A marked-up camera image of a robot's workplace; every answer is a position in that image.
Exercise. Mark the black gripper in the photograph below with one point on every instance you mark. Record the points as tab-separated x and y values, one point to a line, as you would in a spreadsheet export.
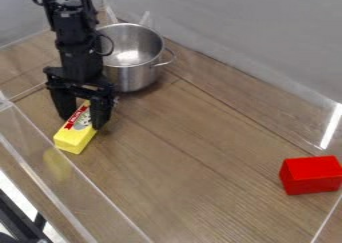
78	79

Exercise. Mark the black table frame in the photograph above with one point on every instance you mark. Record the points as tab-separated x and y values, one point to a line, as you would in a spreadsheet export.
23	229

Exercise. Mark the yellow butter block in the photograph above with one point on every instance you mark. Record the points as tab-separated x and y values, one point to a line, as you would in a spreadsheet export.
76	132

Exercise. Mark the silver steel pot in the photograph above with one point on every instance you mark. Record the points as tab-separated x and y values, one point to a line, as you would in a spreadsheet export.
140	53

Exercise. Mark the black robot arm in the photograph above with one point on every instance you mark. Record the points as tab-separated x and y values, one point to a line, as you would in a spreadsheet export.
72	20

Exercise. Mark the red block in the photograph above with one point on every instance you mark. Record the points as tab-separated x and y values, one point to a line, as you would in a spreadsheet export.
310	175

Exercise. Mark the clear acrylic enclosure wall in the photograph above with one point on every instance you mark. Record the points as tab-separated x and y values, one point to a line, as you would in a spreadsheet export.
182	170

